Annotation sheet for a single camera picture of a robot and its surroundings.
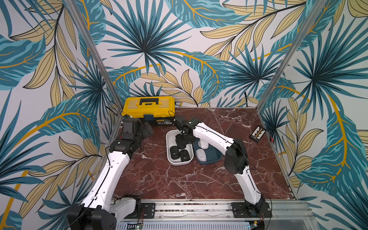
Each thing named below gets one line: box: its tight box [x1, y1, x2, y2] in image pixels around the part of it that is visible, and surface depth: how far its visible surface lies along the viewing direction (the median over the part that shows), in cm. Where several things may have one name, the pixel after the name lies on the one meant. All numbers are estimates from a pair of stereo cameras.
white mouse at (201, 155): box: [195, 148, 207, 162], surface depth 92 cm
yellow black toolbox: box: [121, 96, 176, 126], surface depth 99 cm
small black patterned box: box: [249, 125, 267, 143], surface depth 105 cm
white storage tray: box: [165, 129, 195, 166], surface depth 92 cm
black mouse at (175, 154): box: [169, 145, 180, 160], surface depth 94 cm
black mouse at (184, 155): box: [179, 149, 191, 162], surface depth 94 cm
